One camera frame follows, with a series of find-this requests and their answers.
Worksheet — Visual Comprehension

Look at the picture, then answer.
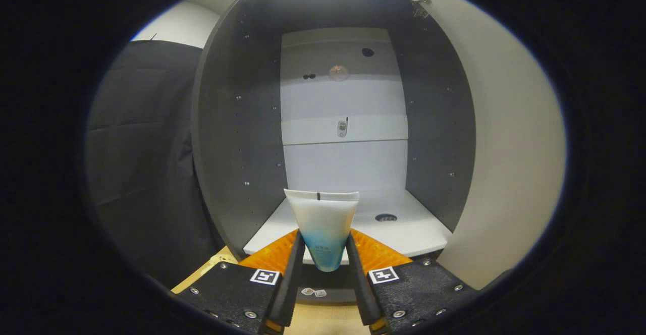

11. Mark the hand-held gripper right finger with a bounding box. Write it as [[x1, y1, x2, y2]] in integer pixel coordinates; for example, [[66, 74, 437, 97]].
[[346, 228, 477, 334]]

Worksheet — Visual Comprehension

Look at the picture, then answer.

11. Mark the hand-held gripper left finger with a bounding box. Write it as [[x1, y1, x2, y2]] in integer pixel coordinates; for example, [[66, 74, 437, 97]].
[[174, 229, 306, 334]]

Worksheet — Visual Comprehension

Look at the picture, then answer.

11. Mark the white and blue tube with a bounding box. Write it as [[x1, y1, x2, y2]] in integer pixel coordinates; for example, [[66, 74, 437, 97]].
[[284, 189, 360, 273]]

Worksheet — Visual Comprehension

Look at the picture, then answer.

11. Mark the dark grey cabinet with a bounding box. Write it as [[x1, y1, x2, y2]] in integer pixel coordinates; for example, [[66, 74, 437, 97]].
[[191, 0, 477, 305]]

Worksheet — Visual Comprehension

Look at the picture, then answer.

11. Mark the black backdrop cloth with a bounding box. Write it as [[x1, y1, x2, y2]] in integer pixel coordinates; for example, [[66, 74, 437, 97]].
[[83, 40, 223, 288]]

